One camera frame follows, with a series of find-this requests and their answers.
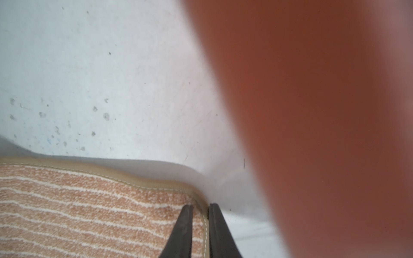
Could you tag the orange striped square dishcloth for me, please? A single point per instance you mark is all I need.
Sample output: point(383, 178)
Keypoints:
point(65, 209)

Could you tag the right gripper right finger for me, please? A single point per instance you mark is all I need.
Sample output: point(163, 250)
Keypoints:
point(221, 242)

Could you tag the pink plastic basket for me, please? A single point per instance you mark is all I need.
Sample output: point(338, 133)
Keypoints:
point(321, 94)

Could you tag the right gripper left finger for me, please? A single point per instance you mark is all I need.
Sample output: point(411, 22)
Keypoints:
point(180, 241)

